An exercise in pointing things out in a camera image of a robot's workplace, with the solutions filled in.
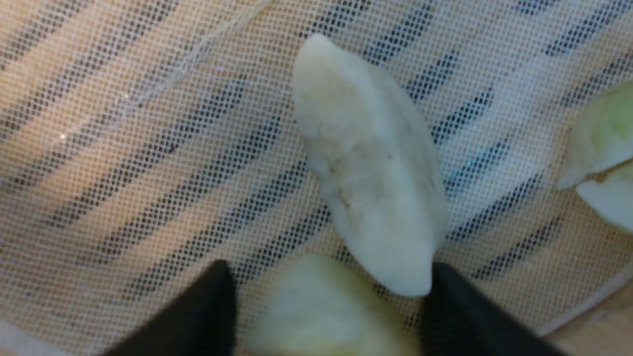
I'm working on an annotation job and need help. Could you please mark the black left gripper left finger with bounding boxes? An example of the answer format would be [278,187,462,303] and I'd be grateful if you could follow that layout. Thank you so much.
[104,261,237,356]

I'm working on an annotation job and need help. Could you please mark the white steamer mesh liner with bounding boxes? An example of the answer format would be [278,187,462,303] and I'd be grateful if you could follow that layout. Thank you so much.
[1,0,632,356]

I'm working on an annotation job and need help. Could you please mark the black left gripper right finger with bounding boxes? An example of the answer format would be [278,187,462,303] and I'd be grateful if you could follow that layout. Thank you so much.
[420,262,564,356]

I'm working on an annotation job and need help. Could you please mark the green dumpling steamer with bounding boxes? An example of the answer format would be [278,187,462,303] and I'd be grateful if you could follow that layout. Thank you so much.
[554,80,633,190]
[246,253,421,356]

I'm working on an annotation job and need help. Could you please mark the white dumpling steamer front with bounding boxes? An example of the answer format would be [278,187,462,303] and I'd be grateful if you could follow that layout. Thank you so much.
[291,34,448,297]

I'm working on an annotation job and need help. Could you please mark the green dumpling steamer front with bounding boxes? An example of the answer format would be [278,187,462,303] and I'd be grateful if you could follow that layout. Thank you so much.
[246,253,421,356]

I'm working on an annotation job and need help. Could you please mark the yellow rimmed bamboo steamer basket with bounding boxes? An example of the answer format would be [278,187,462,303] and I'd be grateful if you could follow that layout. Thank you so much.
[545,282,633,356]

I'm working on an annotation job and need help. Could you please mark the green dumpling steamer right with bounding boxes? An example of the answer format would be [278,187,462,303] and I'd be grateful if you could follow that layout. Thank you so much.
[554,80,633,190]

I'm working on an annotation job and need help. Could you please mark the white dumpling in steamer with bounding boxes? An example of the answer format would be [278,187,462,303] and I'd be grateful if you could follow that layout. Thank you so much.
[576,161,633,235]

